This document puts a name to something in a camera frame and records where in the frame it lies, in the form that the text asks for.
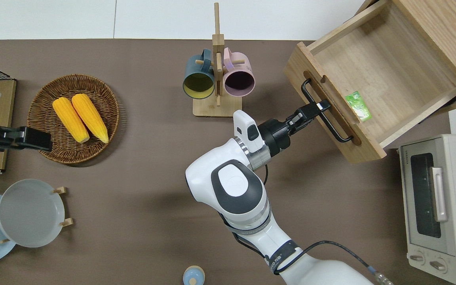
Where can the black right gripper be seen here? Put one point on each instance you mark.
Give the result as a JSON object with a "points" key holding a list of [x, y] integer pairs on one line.
{"points": [[274, 136]]}

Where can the light wooden drawer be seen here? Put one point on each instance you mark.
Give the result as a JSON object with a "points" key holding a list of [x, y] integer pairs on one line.
{"points": [[390, 67]]}

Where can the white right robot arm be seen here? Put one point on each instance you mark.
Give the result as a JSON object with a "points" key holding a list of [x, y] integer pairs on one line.
{"points": [[236, 186]]}

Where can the light wooden drawer cabinet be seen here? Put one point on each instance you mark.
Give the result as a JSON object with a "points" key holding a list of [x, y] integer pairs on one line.
{"points": [[441, 35]]}

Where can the brown wicker basket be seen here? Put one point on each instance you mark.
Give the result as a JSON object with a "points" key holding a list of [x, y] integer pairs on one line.
{"points": [[73, 152]]}

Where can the yellow corn cob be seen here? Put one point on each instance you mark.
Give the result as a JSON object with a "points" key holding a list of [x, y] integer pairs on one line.
{"points": [[90, 116], [69, 118]]}

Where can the green packet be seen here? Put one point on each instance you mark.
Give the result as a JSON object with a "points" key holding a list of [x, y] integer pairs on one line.
{"points": [[358, 106]]}

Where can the wooden plate rack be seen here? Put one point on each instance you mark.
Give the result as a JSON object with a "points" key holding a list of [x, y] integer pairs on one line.
{"points": [[59, 190]]}

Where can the grey plate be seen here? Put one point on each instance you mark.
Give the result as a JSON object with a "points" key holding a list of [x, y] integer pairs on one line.
{"points": [[30, 213]]}

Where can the pink mug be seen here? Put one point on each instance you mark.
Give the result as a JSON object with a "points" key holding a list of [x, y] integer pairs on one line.
{"points": [[239, 81]]}

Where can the wooden mug rack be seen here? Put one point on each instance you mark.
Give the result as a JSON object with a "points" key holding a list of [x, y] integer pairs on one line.
{"points": [[217, 109]]}

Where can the brown table mat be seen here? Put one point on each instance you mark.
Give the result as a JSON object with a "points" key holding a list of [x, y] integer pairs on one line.
{"points": [[133, 198]]}

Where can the dark blue mug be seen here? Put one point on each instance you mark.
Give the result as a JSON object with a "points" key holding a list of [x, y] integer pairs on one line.
{"points": [[198, 85]]}

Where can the blue round button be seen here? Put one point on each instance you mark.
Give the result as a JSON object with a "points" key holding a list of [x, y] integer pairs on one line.
{"points": [[193, 276]]}

